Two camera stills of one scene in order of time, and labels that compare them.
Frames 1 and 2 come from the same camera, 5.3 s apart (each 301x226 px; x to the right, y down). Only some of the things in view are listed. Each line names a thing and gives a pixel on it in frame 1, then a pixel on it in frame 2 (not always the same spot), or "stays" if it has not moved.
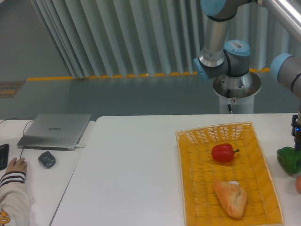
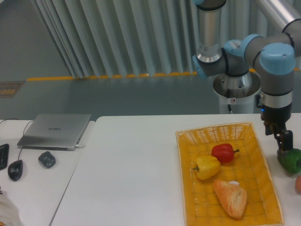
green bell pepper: (289, 159) stays
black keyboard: (4, 153) stays
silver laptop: (54, 132) stays
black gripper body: (296, 133) → (274, 119)
